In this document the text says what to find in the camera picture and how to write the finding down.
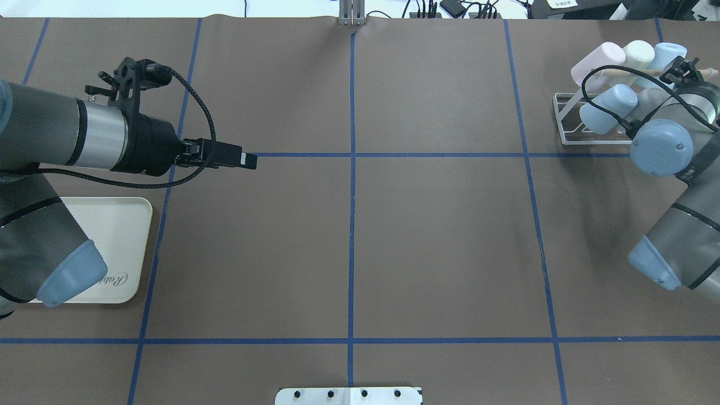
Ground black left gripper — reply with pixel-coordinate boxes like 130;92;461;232
112;115;259;176

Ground pink plastic cup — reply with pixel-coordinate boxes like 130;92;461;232
570;42;627;86

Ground light blue plastic cup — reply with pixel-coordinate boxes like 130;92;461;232
579;84;638;135

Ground white ikea cup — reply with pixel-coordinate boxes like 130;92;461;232
622;39;655;70

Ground grey plastic cup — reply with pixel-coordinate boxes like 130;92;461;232
633;88;671;121

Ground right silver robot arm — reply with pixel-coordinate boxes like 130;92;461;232
628;82;719;303

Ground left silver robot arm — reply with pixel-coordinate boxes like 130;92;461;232
2;80;259;318

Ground cream rabbit tray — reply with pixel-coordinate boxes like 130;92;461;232
62;197;154;304

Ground aluminium frame post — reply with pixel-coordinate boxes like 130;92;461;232
339;0;367;26

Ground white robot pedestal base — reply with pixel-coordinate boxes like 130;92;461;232
274;386;424;404

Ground white wire cup rack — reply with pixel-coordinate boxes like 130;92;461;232
552;66;719;146

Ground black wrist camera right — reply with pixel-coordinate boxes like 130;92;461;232
659;56;705;88

